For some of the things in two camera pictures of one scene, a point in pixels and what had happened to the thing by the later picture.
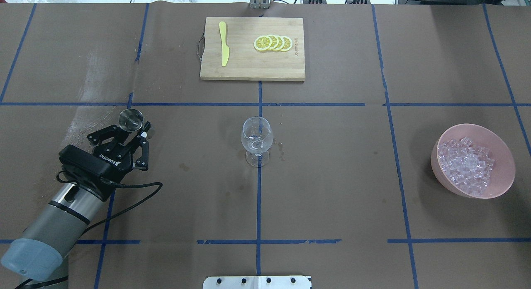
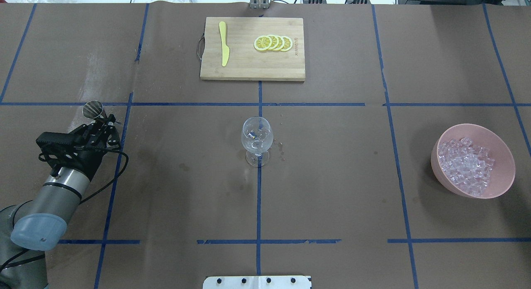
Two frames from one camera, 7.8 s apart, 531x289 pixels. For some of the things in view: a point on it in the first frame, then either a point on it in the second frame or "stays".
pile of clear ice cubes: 466,166 stays
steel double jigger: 130,120 -> 93,109
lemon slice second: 275,42 stays
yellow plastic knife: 225,48 stays
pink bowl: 472,161 stays
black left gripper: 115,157 -> 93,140
